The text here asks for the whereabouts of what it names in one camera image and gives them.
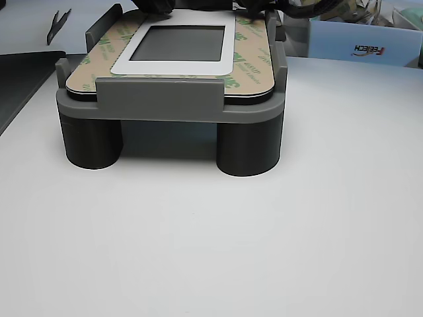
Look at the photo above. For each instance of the pale blue printed cardboard box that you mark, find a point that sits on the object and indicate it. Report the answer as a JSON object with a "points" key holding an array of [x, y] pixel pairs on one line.
{"points": [[330, 43]]}

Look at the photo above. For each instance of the crumpled peeled film scraps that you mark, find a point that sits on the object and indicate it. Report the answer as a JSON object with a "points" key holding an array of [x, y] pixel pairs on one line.
{"points": [[357, 10]]}

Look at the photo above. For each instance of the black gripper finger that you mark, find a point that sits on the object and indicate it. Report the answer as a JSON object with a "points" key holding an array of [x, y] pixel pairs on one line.
{"points": [[155, 6]]}

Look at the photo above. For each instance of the pale green roll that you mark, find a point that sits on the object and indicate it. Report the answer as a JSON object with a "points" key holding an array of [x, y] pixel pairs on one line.
{"points": [[413, 18]]}

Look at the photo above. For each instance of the black plastic tweezers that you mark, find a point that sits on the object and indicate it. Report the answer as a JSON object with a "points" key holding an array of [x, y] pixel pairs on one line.
{"points": [[53, 33]]}

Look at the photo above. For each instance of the dark grey flat tray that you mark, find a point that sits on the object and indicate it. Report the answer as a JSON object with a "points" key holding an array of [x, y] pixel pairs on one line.
{"points": [[20, 86]]}

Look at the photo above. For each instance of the grey printed fixture with legs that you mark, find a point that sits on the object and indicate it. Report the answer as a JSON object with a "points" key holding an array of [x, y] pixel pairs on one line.
{"points": [[158, 95]]}

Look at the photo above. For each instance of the white panel with screen window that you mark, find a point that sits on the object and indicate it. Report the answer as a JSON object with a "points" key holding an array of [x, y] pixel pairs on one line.
{"points": [[172, 67]]}

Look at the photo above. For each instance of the dark grey servo assembly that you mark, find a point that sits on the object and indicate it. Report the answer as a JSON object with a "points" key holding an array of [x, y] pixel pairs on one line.
{"points": [[249, 8]]}

